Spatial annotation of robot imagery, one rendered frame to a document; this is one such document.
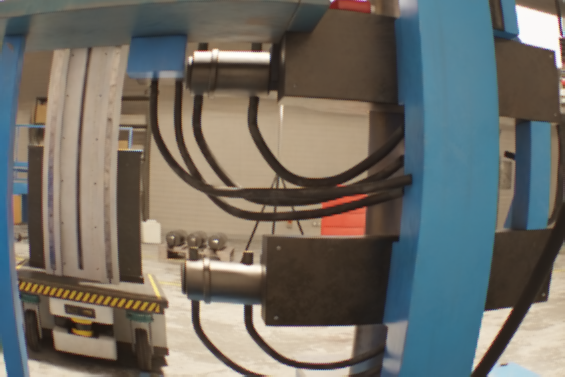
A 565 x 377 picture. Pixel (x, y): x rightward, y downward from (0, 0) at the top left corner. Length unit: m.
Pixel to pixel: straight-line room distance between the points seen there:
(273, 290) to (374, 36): 0.56
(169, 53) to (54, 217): 1.28
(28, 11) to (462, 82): 0.89
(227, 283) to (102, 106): 1.22
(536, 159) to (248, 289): 0.76
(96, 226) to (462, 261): 1.71
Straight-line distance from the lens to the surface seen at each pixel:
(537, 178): 1.76
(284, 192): 1.58
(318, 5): 1.38
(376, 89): 1.64
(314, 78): 1.62
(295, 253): 1.60
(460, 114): 1.44
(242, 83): 1.77
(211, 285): 1.75
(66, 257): 2.85
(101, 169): 2.79
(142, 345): 2.57
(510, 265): 1.74
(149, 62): 1.66
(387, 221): 1.86
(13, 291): 1.60
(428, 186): 1.41
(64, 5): 1.41
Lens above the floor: 0.67
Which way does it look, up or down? 3 degrees up
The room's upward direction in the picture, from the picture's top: 2 degrees clockwise
